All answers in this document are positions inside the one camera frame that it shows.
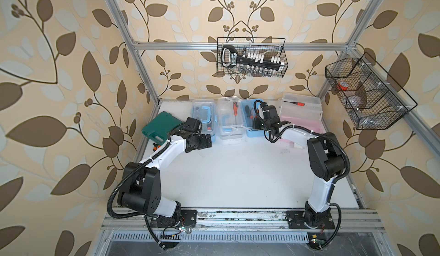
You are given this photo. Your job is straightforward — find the red tape roll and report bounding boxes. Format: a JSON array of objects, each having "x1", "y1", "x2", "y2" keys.
[{"x1": 336, "y1": 81, "x2": 350, "y2": 91}]

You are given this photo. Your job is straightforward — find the green tool case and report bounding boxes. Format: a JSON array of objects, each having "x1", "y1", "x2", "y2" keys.
[{"x1": 142, "y1": 112, "x2": 183, "y2": 146}]

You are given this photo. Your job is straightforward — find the back wire basket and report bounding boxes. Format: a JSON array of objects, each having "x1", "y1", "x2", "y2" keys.
[{"x1": 217, "y1": 36, "x2": 288, "y2": 78}]

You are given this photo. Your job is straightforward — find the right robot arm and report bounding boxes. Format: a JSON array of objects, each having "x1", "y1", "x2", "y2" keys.
[{"x1": 253, "y1": 100, "x2": 351, "y2": 251}]

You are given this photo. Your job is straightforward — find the pink toolbox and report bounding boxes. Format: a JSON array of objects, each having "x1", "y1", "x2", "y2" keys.
[{"x1": 279, "y1": 93, "x2": 325, "y2": 148}]

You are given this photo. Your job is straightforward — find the red small screwdriver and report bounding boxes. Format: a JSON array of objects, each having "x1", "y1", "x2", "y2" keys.
[{"x1": 283, "y1": 101, "x2": 305, "y2": 107}]

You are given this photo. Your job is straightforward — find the orange handled pliers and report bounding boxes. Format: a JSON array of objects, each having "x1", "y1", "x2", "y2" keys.
[{"x1": 250, "y1": 108, "x2": 258, "y2": 120}]

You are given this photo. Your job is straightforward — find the right wire basket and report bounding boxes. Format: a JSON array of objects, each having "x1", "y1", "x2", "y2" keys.
[{"x1": 325, "y1": 52, "x2": 418, "y2": 130}]

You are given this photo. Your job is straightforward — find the wire basket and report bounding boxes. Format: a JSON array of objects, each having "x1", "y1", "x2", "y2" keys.
[
  {"x1": 325, "y1": 52, "x2": 418, "y2": 130},
  {"x1": 217, "y1": 36, "x2": 288, "y2": 78}
]

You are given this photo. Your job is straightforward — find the black socket set holder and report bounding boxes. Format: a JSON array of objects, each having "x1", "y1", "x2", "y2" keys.
[{"x1": 220, "y1": 45, "x2": 286, "y2": 71}]

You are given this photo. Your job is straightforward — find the orange screwdriver far box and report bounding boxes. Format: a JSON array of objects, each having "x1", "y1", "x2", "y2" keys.
[{"x1": 233, "y1": 101, "x2": 238, "y2": 125}]

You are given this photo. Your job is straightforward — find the blue toolbox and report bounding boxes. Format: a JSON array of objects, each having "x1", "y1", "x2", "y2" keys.
[
  {"x1": 191, "y1": 99, "x2": 217, "y2": 143},
  {"x1": 216, "y1": 96, "x2": 264, "y2": 140}
]

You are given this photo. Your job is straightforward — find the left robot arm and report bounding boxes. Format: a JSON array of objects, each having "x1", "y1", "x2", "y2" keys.
[{"x1": 107, "y1": 117, "x2": 212, "y2": 250}]

